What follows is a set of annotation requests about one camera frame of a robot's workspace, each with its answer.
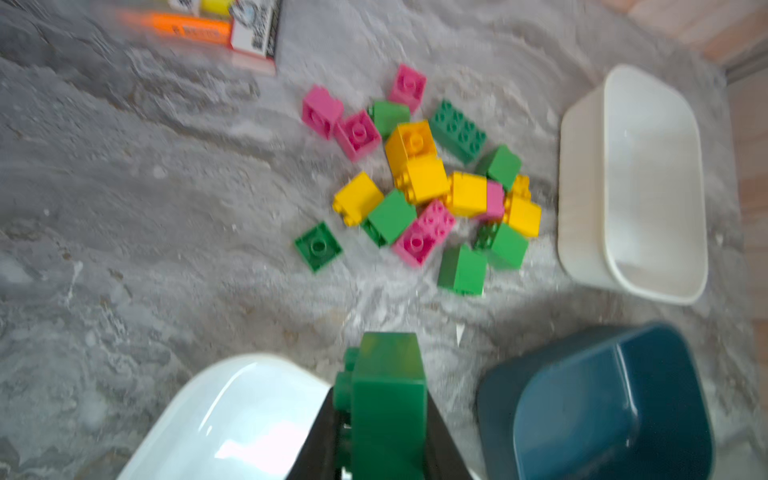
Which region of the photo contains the pink 2x4 lego brick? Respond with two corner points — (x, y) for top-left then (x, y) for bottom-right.
(392, 199), (456, 268)

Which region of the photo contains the green lego cube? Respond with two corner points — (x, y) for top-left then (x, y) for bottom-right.
(367, 100), (411, 141)
(437, 244), (488, 296)
(473, 223), (529, 270)
(361, 190), (417, 248)
(475, 145), (523, 191)

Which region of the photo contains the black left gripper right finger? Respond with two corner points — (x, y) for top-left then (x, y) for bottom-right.
(424, 393), (473, 480)

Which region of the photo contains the teal rectangular bin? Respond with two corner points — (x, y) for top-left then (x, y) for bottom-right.
(476, 322), (715, 479)

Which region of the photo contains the white rectangular bin far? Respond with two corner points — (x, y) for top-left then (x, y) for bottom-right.
(557, 64), (708, 305)

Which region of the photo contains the long green lego brick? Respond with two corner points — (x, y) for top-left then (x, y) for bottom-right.
(333, 332), (428, 479)

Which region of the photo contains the dark green 2x4 lego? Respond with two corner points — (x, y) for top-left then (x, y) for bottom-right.
(428, 99), (487, 165)

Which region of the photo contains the yellow lego brick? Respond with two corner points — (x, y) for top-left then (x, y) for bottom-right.
(442, 171), (488, 218)
(394, 157), (450, 205)
(332, 172), (384, 227)
(385, 120), (437, 177)
(502, 174), (542, 238)

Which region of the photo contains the pink lego small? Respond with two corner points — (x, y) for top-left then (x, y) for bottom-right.
(475, 180), (506, 222)

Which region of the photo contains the white rectangular bin near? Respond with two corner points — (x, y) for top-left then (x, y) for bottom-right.
(119, 353), (330, 479)

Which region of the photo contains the highlighter marker pack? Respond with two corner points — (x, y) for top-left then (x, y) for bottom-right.
(114, 1), (283, 76)

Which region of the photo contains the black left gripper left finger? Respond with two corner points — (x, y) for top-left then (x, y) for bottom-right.
(286, 387), (349, 480)

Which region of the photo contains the white rectangular bin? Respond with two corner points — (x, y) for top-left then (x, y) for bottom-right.
(557, 64), (708, 305)
(119, 353), (330, 479)

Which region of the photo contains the green square lego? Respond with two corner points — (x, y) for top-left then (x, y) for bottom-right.
(294, 222), (343, 273)

